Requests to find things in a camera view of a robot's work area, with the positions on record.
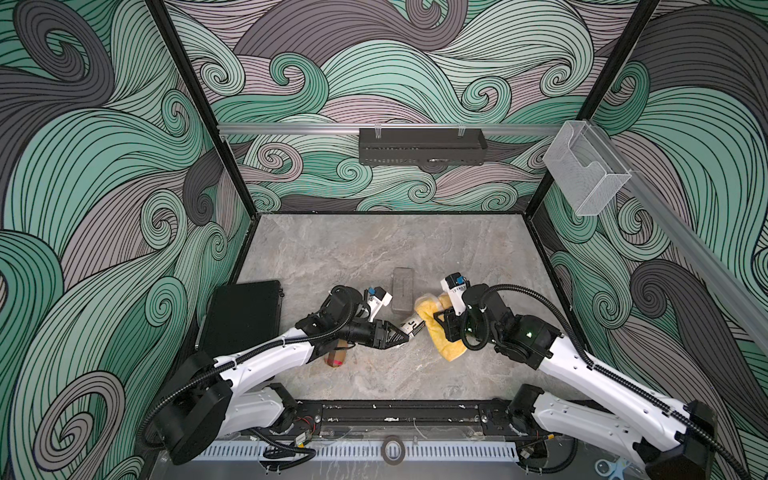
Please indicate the clear acrylic wall holder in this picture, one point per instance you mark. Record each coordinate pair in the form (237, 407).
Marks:
(586, 166)

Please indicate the black corner frame post right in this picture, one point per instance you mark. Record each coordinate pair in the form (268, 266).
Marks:
(621, 51)

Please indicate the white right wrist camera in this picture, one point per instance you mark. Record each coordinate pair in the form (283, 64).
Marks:
(454, 285)

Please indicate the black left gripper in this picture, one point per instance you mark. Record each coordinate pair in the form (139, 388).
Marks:
(380, 335)

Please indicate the aluminium rail wall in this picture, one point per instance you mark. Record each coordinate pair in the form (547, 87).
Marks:
(334, 128)
(661, 189)

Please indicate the black corner frame post left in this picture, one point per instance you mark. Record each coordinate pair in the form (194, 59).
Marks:
(172, 40)

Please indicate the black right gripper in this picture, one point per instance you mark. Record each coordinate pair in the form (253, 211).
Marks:
(448, 317)

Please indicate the yellow pink microfiber cloth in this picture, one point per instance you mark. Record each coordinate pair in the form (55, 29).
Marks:
(426, 307)

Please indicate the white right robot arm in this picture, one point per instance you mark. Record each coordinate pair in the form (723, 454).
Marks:
(660, 435)

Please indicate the aluminium rail back wall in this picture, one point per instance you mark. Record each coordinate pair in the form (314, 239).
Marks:
(334, 128)

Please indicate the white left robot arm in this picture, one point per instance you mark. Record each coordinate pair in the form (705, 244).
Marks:
(208, 398)

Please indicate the black corner frame post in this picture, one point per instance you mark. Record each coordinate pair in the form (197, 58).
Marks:
(621, 51)
(172, 40)

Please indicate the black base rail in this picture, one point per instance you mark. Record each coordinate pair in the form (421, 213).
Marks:
(334, 417)

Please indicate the white perforated cable duct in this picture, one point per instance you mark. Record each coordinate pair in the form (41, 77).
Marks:
(366, 450)

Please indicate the blue scissors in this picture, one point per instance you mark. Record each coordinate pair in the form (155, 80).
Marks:
(617, 469)

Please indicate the aluminium rail right wall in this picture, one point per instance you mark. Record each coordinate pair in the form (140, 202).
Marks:
(661, 189)

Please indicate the black flat box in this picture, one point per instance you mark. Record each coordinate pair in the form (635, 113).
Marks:
(241, 316)

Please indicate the black tape roll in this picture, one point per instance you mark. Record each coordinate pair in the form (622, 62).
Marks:
(393, 450)

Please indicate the black wall tray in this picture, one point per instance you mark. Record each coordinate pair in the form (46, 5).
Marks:
(421, 146)

